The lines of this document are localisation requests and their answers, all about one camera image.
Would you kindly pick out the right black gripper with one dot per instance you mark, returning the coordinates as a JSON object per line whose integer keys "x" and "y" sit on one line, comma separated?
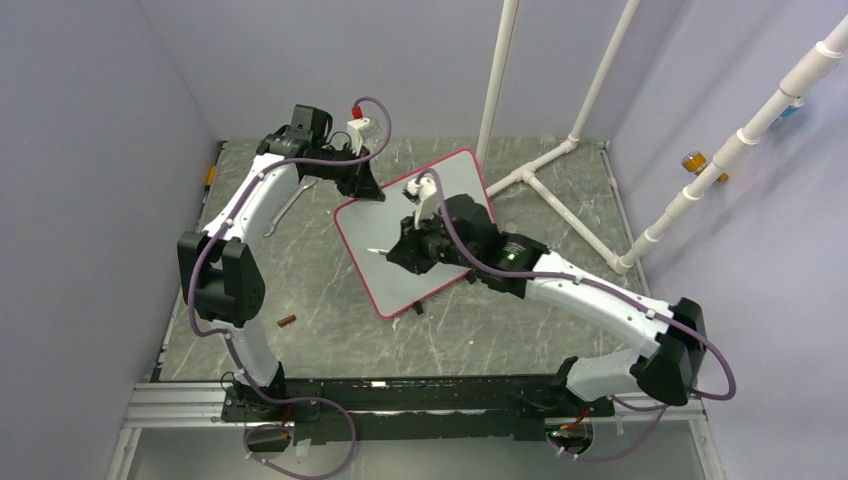
{"x": 408, "y": 250}

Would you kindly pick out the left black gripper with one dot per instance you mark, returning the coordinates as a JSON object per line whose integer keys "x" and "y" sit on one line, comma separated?
{"x": 361, "y": 183}

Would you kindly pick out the red-framed whiteboard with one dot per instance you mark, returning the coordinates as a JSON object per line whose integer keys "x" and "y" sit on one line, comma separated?
{"x": 371, "y": 224}

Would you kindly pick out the brown marker cap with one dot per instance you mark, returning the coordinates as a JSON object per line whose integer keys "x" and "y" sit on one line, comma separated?
{"x": 282, "y": 323}

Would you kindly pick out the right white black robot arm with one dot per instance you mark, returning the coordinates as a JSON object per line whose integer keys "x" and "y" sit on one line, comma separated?
{"x": 665, "y": 347}

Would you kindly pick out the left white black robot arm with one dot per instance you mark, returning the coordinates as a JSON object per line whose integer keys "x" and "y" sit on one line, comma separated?
{"x": 221, "y": 283}

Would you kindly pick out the silver wrench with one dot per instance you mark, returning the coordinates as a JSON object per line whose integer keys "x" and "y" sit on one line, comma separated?
{"x": 306, "y": 183}

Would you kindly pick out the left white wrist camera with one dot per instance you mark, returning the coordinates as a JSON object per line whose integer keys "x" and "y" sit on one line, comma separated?
{"x": 364, "y": 132}

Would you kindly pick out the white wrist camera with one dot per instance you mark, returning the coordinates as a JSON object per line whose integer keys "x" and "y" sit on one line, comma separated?
{"x": 424, "y": 193}
{"x": 364, "y": 132}

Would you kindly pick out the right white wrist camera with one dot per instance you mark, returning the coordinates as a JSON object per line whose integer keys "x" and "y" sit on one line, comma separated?
{"x": 424, "y": 193}

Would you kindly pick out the orange-handled tool at edge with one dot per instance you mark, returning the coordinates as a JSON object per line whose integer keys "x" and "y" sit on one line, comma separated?
{"x": 208, "y": 182}

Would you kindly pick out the orange wall knob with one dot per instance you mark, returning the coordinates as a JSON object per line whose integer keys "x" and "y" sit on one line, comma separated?
{"x": 695, "y": 162}

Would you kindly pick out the blue wall clip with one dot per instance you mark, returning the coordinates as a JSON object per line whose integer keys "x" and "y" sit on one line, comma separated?
{"x": 792, "y": 107}

